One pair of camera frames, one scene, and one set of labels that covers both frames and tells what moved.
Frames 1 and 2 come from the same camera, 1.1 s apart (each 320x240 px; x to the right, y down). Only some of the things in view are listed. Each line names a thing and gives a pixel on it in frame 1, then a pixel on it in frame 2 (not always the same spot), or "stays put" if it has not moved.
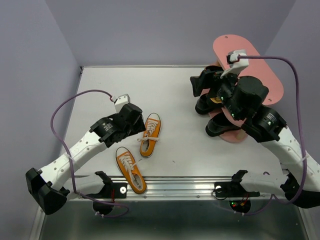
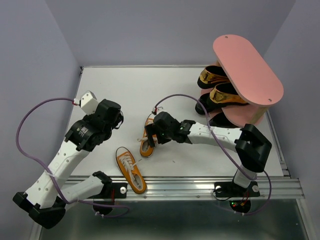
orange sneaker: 151,135 stays put
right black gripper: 199,82 -> 151,129
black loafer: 205,105 stays put
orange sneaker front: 131,170 stays put
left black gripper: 139,127 -> 120,118
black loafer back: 218,124 stays put
